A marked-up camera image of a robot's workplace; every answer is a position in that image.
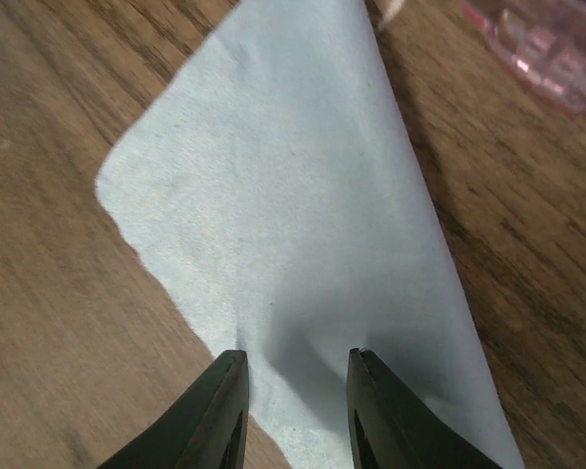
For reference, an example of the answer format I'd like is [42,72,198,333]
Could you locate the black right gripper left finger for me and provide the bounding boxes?
[101,350,249,469]

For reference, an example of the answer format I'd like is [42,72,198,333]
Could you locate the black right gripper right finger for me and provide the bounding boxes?
[347,349,499,469]

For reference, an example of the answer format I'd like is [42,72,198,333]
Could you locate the light blue cleaning cloth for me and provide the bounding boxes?
[96,1,523,468]

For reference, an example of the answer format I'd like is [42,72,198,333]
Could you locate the pink transparent sunglasses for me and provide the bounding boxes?
[461,0,586,114]

